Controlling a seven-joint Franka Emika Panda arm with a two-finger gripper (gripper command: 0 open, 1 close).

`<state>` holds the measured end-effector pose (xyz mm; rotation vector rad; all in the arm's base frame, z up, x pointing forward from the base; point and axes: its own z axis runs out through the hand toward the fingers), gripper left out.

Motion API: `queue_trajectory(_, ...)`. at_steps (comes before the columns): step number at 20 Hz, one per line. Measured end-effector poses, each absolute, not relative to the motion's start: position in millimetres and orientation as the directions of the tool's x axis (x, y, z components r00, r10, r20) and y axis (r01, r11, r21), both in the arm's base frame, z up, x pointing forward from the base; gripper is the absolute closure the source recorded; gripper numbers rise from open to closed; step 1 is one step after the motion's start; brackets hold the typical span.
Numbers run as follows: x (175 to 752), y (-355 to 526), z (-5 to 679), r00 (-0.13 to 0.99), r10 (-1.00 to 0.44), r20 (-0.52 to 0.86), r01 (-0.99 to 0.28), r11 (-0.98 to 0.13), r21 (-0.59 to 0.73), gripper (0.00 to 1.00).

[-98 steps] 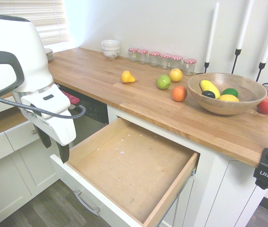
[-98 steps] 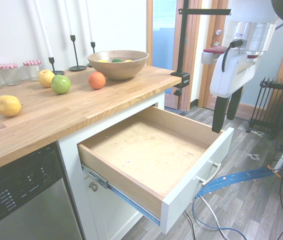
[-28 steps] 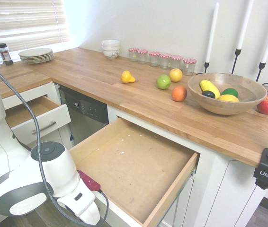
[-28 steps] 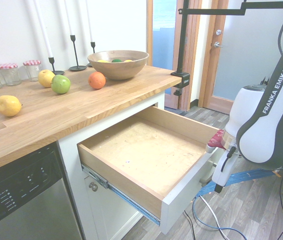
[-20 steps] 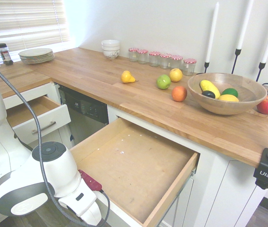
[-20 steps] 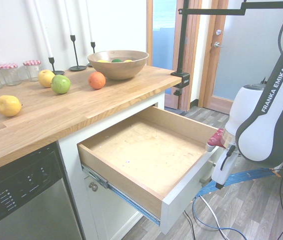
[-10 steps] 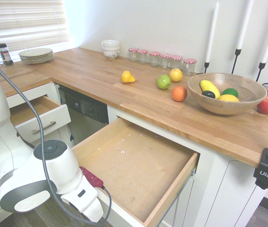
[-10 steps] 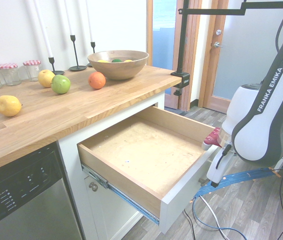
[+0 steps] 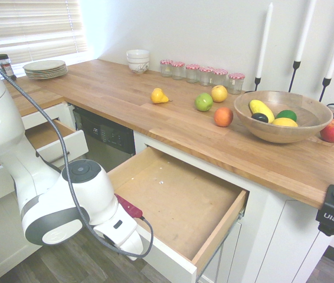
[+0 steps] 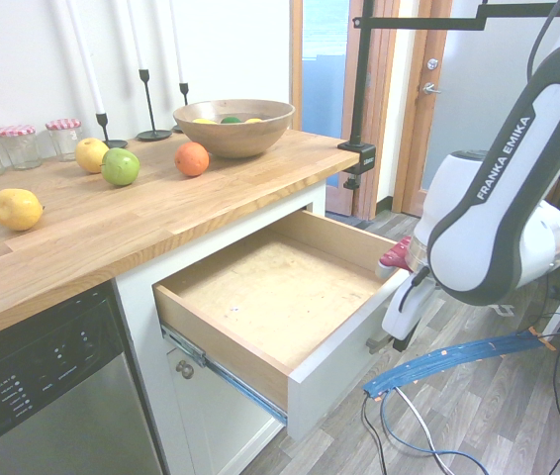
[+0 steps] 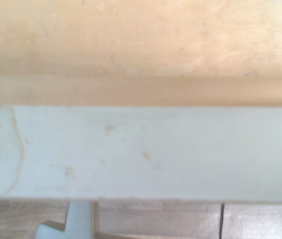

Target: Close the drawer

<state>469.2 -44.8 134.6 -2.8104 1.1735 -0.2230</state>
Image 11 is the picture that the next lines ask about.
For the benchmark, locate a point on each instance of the wooden drawer with white front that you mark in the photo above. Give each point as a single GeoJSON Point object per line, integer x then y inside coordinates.
{"type": "Point", "coordinates": [141, 124]}

